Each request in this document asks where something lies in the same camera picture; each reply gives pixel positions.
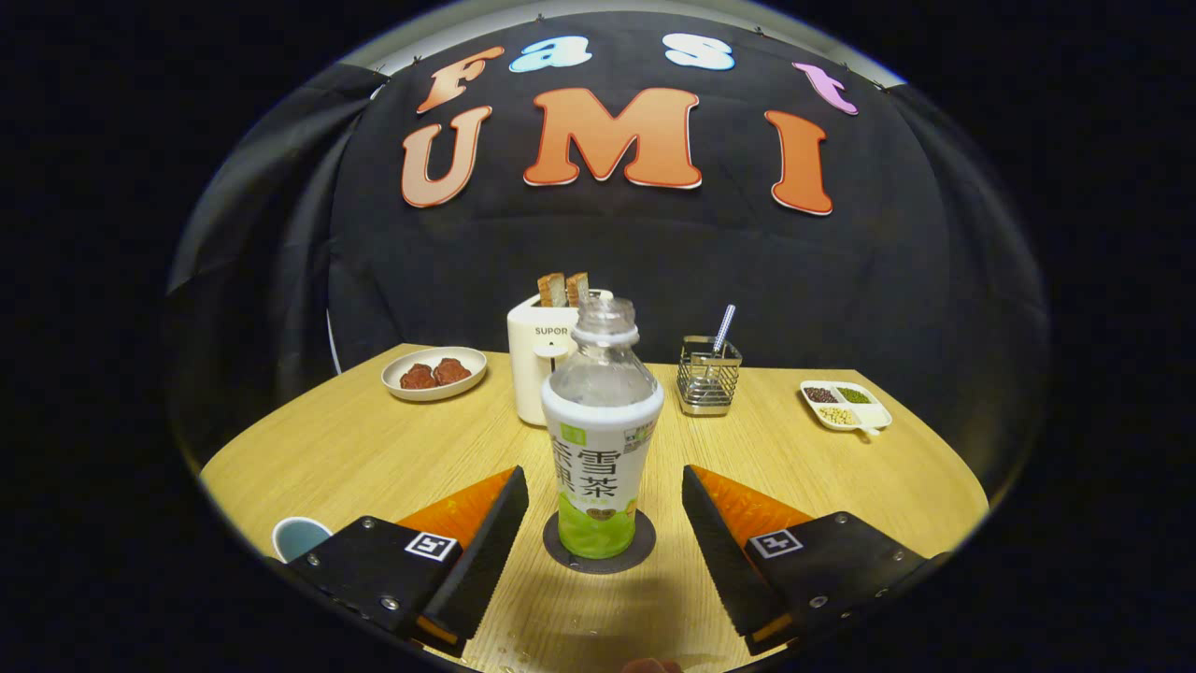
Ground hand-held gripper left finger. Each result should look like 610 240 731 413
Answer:
280 465 530 655

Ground round dark coaster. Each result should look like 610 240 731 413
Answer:
543 509 657 575

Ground white divided dish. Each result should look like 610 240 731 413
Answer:
800 379 893 437

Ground white toaster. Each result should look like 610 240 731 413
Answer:
507 290 615 427

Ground metal wire utensil holder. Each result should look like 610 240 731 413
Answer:
676 336 743 417

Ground cream round plate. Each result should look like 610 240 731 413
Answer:
381 347 489 403

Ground clear juice bottle white label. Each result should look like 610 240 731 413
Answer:
541 297 665 560

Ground white cup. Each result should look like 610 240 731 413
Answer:
272 516 334 564

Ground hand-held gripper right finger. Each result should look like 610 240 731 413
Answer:
680 465 949 655

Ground wooden table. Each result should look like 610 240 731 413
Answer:
199 343 990 673

